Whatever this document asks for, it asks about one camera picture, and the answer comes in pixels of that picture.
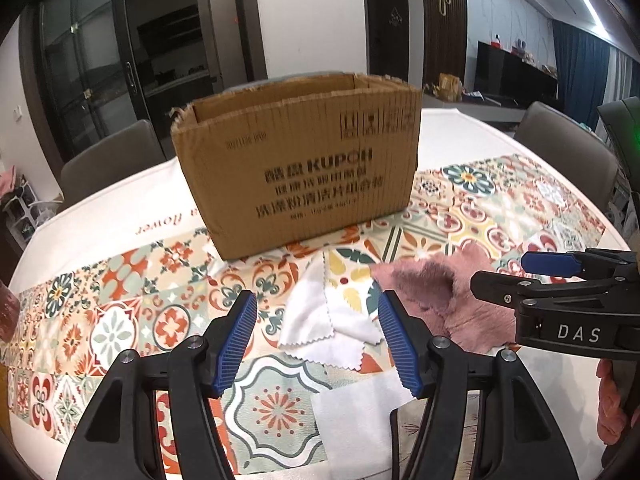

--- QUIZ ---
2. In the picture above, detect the grey dining chair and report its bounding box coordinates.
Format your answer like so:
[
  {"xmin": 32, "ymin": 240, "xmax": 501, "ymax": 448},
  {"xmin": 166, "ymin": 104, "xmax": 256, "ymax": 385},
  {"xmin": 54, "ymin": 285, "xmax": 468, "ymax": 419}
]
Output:
[
  {"xmin": 514, "ymin": 101, "xmax": 618, "ymax": 212},
  {"xmin": 60, "ymin": 119, "xmax": 166, "ymax": 208}
]

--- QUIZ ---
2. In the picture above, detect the shoe rack with items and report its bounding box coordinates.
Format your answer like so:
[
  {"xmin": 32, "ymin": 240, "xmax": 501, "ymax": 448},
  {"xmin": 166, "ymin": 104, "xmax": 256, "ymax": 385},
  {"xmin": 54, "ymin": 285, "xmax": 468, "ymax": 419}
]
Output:
[{"xmin": 1, "ymin": 166, "xmax": 63, "ymax": 250}]

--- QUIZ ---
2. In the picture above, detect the grey dining chair far left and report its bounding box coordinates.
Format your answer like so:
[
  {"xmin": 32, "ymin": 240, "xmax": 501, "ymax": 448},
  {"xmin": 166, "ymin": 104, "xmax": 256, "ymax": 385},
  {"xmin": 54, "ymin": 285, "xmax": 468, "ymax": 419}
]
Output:
[{"xmin": 60, "ymin": 119, "xmax": 166, "ymax": 208}]

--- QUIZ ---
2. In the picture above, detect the person's right hand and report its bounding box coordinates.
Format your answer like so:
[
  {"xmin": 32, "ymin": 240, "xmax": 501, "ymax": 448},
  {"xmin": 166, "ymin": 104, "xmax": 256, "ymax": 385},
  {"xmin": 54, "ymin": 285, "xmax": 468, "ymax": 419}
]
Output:
[{"xmin": 596, "ymin": 360, "xmax": 639, "ymax": 445}]

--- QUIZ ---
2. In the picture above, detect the white tv cabinet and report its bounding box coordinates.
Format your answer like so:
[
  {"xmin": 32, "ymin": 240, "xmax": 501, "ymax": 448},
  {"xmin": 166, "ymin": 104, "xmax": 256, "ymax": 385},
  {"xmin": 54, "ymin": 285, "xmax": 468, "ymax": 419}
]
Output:
[{"xmin": 422, "ymin": 94, "xmax": 526, "ymax": 124}]

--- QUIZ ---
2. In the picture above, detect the grey dining chair right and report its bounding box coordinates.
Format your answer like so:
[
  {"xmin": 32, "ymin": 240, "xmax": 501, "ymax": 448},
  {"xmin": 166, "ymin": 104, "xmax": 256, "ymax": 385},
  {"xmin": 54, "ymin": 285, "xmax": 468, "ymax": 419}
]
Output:
[{"xmin": 514, "ymin": 101, "xmax": 618, "ymax": 212}]

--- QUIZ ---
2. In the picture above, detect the pink fluffy towel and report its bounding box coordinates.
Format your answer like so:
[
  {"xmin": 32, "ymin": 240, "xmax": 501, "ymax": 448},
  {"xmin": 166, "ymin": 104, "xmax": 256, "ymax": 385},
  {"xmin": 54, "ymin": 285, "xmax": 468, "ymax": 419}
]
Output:
[{"xmin": 371, "ymin": 242, "xmax": 515, "ymax": 353}]

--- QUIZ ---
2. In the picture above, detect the patterned tile tablecloth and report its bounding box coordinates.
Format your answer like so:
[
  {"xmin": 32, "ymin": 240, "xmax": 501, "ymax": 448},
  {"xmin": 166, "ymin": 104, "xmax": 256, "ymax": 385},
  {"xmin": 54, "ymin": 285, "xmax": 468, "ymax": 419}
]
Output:
[{"xmin": 1, "ymin": 108, "xmax": 625, "ymax": 479}]

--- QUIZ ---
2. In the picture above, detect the white flat cloth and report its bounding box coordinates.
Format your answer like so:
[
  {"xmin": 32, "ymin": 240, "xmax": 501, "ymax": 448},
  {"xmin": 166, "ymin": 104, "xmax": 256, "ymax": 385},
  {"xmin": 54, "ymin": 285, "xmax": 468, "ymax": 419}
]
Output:
[{"xmin": 311, "ymin": 370, "xmax": 413, "ymax": 479}]

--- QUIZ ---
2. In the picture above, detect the glass vase with dried flowers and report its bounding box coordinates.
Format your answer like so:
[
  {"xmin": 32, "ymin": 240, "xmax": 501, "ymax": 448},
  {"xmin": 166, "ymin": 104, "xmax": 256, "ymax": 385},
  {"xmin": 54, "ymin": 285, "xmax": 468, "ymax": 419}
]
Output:
[{"xmin": 0, "ymin": 282, "xmax": 21, "ymax": 342}]

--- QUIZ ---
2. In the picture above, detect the black television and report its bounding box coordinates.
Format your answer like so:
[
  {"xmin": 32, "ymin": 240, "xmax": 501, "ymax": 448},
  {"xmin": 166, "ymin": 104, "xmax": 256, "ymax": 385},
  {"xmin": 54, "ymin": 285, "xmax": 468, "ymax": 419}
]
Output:
[{"xmin": 474, "ymin": 42, "xmax": 558, "ymax": 105}]

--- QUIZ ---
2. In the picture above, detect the brown cardboard box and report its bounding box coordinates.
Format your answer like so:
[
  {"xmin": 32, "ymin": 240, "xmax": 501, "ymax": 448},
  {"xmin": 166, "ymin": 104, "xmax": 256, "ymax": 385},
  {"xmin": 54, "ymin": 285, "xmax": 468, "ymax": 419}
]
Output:
[{"xmin": 171, "ymin": 73, "xmax": 422, "ymax": 260}]

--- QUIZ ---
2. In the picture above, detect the white cleaning cloth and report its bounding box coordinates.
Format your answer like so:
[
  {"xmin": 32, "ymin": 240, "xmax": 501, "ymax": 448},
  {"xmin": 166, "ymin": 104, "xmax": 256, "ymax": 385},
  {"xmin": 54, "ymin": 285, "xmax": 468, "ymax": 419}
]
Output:
[{"xmin": 278, "ymin": 250, "xmax": 383, "ymax": 370}]

